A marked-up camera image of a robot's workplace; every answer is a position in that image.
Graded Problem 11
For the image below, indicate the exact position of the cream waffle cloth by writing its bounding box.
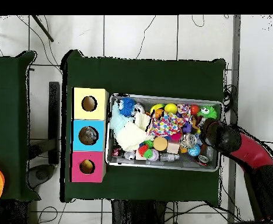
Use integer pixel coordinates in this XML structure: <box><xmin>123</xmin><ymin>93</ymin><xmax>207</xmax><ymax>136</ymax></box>
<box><xmin>115</xmin><ymin>113</ymin><xmax>153</xmax><ymax>152</ymax></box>

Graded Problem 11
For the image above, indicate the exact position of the grey round stand base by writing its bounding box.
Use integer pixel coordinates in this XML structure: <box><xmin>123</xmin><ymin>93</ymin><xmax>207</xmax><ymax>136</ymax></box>
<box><xmin>27</xmin><ymin>163</ymin><xmax>57</xmax><ymax>190</ymax></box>

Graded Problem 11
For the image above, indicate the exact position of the tan plush teddy bear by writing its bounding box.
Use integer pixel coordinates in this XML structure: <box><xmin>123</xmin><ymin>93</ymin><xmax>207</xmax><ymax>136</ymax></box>
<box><xmin>190</xmin><ymin>115</ymin><xmax>204</xmax><ymax>131</ymax></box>

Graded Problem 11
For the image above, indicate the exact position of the black tripod leg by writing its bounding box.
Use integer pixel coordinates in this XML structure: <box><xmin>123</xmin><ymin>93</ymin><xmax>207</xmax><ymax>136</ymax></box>
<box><xmin>31</xmin><ymin>15</ymin><xmax>55</xmax><ymax>43</ymax></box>

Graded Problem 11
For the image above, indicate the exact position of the colourful spotted cloth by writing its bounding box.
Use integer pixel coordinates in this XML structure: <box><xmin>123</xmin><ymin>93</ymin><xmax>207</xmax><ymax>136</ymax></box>
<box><xmin>176</xmin><ymin>103</ymin><xmax>194</xmax><ymax>123</ymax></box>
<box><xmin>146</xmin><ymin>111</ymin><xmax>187</xmax><ymax>138</ymax></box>

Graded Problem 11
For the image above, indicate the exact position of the orange round sponge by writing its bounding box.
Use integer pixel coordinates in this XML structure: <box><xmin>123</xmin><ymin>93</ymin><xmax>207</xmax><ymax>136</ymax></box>
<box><xmin>152</xmin><ymin>136</ymin><xmax>169</xmax><ymax>152</ymax></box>

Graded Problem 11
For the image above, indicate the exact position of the mint waffle cloth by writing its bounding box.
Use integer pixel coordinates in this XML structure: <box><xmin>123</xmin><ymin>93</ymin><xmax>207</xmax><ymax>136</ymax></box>
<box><xmin>109</xmin><ymin>100</ymin><xmax>134</xmax><ymax>137</ymax></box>

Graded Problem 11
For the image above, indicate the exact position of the smooth yellow plastic ball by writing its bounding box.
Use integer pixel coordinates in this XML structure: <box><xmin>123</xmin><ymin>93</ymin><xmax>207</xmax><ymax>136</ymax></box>
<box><xmin>164</xmin><ymin>103</ymin><xmax>179</xmax><ymax>116</ymax></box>

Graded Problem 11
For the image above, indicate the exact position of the blue fuzzy toy with eyes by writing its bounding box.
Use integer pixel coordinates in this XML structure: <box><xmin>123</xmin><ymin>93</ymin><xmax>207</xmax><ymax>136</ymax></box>
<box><xmin>118</xmin><ymin>97</ymin><xmax>137</xmax><ymax>117</ymax></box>

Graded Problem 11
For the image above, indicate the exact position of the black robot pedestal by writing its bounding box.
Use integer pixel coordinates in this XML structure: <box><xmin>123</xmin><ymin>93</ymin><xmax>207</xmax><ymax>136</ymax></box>
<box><xmin>110</xmin><ymin>199</ymin><xmax>167</xmax><ymax>224</ymax></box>

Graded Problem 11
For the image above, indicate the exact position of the green fuzzy toy with eyes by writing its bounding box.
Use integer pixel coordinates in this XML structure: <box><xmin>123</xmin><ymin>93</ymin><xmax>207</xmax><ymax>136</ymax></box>
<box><xmin>196</xmin><ymin>106</ymin><xmax>218</xmax><ymax>120</ymax></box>

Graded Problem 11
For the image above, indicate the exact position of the silver wire mesh bin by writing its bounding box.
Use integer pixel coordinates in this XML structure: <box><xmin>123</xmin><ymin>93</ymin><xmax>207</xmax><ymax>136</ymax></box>
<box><xmin>104</xmin><ymin>92</ymin><xmax>223</xmax><ymax>173</ymax></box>

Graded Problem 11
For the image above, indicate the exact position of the wooden box with three holes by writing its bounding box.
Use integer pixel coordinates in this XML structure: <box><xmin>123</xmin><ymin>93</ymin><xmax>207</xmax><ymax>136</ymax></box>
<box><xmin>69</xmin><ymin>86</ymin><xmax>110</xmax><ymax>183</ymax></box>

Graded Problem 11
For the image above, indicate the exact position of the pale wooden block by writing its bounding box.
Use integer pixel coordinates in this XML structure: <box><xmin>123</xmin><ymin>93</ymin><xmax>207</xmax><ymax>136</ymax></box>
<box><xmin>166</xmin><ymin>141</ymin><xmax>181</xmax><ymax>155</ymax></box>

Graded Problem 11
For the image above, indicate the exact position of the black upright panel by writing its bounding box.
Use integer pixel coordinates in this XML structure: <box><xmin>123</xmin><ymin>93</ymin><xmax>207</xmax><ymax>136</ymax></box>
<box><xmin>47</xmin><ymin>80</ymin><xmax>61</xmax><ymax>165</ymax></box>

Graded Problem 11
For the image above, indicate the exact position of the dark green table cloth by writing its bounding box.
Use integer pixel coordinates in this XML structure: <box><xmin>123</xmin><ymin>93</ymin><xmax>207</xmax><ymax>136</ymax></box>
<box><xmin>0</xmin><ymin>50</ymin><xmax>41</xmax><ymax>202</ymax></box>
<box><xmin>59</xmin><ymin>49</ymin><xmax>226</xmax><ymax>207</ymax></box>

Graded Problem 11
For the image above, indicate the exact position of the dented silver can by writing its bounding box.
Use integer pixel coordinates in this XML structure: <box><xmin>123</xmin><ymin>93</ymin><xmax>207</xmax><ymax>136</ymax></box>
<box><xmin>180</xmin><ymin>132</ymin><xmax>198</xmax><ymax>149</ymax></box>

